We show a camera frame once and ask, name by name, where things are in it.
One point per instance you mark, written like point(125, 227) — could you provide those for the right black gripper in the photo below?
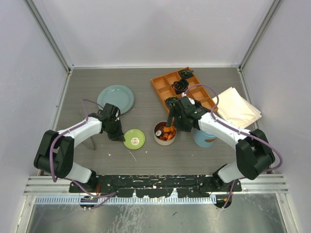
point(173, 112)

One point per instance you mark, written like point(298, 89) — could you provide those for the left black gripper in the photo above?
point(118, 136)

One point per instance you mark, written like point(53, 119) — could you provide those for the green round lid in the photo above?
point(134, 139)

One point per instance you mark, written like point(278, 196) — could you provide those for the pile of food pieces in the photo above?
point(164, 133)

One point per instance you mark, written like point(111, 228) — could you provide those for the silver metal bowl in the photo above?
point(163, 143)

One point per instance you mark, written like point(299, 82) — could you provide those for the metal tongs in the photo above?
point(89, 144)

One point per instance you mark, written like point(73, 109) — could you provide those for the blue cylindrical lunch container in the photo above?
point(202, 140)

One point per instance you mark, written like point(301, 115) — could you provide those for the grey-blue plate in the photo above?
point(119, 95)

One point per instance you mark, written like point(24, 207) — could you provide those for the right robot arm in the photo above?
point(253, 154)

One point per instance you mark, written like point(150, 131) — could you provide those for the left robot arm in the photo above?
point(56, 150)

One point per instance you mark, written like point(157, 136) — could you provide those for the orange wooden compartment tray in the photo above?
point(163, 87)

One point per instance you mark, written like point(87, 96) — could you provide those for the rolled dark tie middle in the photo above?
point(180, 86)

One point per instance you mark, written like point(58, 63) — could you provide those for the rolled dark tie top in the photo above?
point(186, 73)

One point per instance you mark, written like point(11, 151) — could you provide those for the white folded cloth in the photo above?
point(233, 108)

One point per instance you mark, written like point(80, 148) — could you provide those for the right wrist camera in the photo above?
point(188, 103)

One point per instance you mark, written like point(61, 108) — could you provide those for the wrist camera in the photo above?
point(188, 103)
point(109, 112)

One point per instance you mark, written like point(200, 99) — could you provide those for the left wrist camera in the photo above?
point(109, 112)

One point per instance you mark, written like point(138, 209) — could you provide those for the slotted cable duct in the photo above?
point(79, 199)

